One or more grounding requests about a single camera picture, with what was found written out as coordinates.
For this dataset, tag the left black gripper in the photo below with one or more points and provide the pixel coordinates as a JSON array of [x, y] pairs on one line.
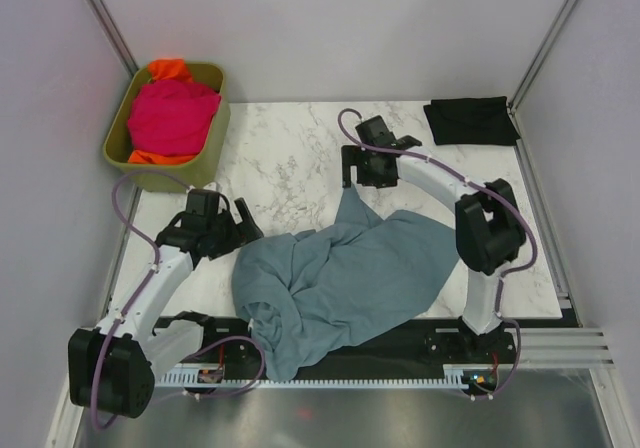
[[241, 234]]

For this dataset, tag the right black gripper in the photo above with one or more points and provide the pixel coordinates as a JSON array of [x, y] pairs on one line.
[[353, 155]]

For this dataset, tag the blue-grey t-shirt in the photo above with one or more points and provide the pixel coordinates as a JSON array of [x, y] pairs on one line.
[[311, 293]]

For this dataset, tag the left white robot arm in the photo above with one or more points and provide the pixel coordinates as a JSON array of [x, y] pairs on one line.
[[114, 366]]

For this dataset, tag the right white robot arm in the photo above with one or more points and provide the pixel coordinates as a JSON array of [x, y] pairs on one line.
[[488, 227]]

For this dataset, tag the olive green plastic bin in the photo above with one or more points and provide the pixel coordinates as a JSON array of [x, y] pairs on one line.
[[199, 170]]

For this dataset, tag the folded black t-shirt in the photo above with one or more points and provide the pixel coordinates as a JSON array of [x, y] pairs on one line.
[[471, 121]]

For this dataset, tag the magenta t-shirt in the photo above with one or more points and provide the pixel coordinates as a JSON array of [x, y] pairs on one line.
[[172, 118]]

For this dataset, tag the orange t-shirt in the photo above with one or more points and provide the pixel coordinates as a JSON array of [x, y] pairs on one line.
[[161, 70]]

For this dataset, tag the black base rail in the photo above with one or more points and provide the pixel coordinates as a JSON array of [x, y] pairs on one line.
[[416, 349]]

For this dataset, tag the right aluminium frame post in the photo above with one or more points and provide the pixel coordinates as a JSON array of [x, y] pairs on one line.
[[552, 35]]

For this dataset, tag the aluminium frame post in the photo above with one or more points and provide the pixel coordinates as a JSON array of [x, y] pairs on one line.
[[113, 35], [552, 35]]

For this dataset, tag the white slotted cable duct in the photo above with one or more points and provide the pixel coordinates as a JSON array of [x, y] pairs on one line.
[[202, 381]]

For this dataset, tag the left aluminium frame post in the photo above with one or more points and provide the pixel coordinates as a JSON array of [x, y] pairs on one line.
[[113, 35]]

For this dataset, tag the aluminium extrusion rail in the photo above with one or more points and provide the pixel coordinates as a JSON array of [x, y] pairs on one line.
[[564, 348]]

